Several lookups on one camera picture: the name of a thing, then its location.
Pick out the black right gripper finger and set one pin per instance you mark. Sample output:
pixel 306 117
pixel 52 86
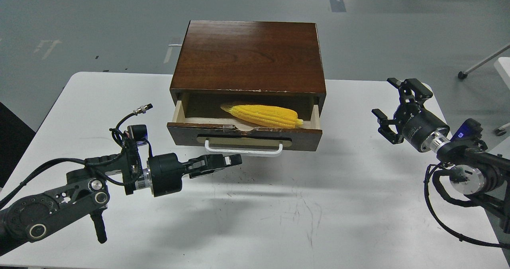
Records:
pixel 412 94
pixel 384 127

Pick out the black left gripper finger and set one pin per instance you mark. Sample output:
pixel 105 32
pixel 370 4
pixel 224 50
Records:
pixel 213 162
pixel 203 170

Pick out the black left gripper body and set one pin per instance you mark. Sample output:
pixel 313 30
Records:
pixel 166 174

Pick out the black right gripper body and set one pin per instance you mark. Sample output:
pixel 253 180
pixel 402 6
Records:
pixel 416 124

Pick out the yellow corn cob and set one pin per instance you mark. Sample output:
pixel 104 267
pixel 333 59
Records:
pixel 264 115

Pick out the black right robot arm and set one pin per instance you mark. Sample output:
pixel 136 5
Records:
pixel 466 172

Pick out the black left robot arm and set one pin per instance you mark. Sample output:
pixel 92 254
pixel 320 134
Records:
pixel 35 217

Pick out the grey stand leg with caster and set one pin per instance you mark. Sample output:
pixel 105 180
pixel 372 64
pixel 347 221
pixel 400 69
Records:
pixel 463 74

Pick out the brown wooden cabinet box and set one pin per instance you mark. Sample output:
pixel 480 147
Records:
pixel 275 58

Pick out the wooden drawer with white handle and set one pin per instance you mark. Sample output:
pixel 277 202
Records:
pixel 229 134

